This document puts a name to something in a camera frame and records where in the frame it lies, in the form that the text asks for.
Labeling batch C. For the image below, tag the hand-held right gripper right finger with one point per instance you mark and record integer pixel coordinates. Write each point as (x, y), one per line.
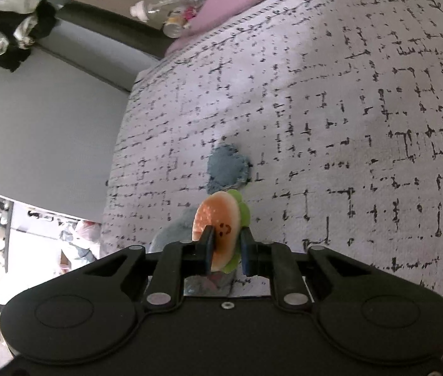
(245, 254)

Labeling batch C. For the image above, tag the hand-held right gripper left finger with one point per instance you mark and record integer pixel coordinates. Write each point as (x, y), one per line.
(208, 251)

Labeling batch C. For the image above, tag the small colourful can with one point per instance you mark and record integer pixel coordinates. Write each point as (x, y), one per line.
(174, 26)

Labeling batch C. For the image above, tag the clear plastic bottle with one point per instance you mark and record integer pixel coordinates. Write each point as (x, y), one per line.
(162, 4)

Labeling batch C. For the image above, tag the patterned white blanket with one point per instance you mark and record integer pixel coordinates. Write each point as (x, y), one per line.
(315, 117)

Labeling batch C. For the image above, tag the burger plush toy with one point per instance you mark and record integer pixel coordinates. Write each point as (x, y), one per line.
(218, 230)

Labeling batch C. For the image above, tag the pink pillow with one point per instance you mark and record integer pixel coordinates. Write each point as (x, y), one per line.
(229, 4)

